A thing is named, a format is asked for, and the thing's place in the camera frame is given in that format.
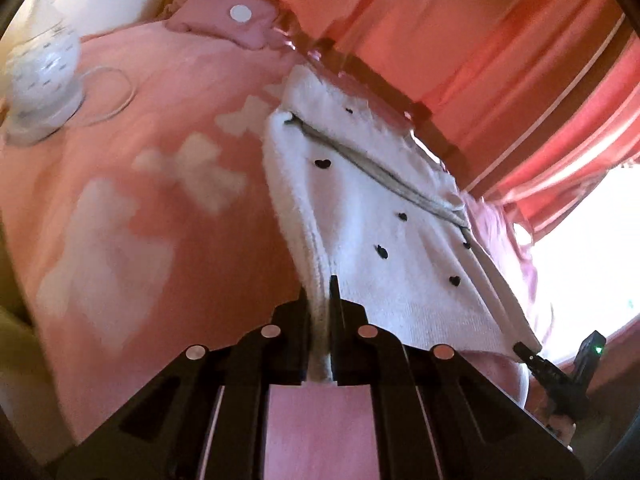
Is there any white fleece heart garment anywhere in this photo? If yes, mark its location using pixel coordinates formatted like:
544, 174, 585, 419
263, 65, 540, 392

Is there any pink bed blanket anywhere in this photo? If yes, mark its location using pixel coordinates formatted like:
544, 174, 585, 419
0, 19, 557, 480

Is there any orange curtain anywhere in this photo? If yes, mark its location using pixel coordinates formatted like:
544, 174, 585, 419
164, 0, 639, 240

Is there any white round lamp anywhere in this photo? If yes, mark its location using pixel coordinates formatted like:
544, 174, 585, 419
6, 23, 84, 146

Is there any pink pouch with white button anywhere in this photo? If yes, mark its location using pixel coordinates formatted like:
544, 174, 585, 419
162, 0, 286, 50

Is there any white lamp cable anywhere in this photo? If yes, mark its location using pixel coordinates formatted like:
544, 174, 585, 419
54, 65, 138, 129

